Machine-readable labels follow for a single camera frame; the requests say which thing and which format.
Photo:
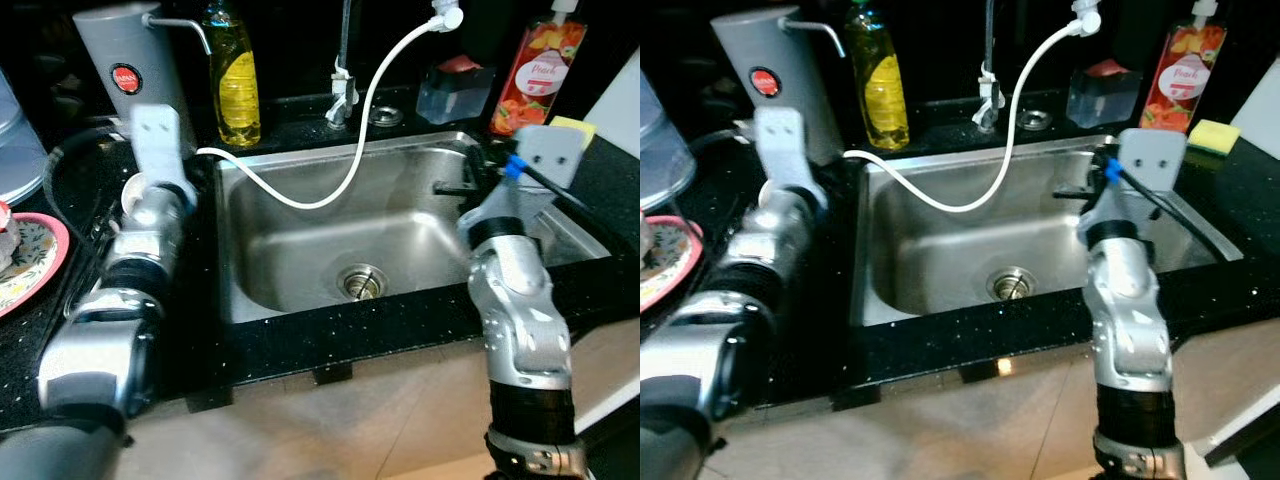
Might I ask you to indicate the peach dish soap bottle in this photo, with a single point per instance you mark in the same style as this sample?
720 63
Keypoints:
1185 80
535 80

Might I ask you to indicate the pink rimmed lemon pattern plate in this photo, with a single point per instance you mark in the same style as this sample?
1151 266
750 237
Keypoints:
35 260
665 260

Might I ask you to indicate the metal sink faucet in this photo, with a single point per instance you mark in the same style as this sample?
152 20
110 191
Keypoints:
342 90
990 95

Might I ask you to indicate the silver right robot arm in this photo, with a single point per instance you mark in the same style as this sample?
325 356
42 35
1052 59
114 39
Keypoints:
1130 320
520 320

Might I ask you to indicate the stainless steel sink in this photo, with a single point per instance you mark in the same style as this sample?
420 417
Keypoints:
300 250
950 250

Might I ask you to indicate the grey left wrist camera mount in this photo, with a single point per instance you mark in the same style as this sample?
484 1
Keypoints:
785 150
160 140

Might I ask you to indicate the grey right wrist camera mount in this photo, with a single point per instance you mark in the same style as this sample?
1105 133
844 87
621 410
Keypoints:
1150 155
545 160

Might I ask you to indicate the white stacked food cover tower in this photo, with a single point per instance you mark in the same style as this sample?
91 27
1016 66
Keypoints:
15 150
660 150

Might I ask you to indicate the white round cup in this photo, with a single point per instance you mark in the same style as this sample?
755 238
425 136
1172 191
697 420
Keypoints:
133 195
772 195

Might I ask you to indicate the yellow sponge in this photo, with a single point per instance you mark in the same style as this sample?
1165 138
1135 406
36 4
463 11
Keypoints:
1215 135
585 130

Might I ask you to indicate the yellow cooking oil bottle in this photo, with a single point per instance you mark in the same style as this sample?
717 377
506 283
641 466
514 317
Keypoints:
235 90
880 95

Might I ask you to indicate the clear container with red sponge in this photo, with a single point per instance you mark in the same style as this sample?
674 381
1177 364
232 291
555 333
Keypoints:
1100 95
455 90

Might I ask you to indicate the round metal drain strainer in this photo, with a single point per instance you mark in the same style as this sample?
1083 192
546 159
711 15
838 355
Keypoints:
1011 284
362 282

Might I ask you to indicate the round metal counter cap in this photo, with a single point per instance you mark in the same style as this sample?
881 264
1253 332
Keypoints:
385 116
1035 120

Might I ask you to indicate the grey dispenser with red sticker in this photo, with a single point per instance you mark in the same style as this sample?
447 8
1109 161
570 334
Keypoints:
130 60
775 60

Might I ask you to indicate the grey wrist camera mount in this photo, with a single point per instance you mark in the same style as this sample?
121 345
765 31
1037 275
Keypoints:
785 150
160 140
1150 155
545 160

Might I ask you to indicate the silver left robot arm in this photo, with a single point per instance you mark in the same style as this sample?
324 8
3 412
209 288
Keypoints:
700 350
95 350

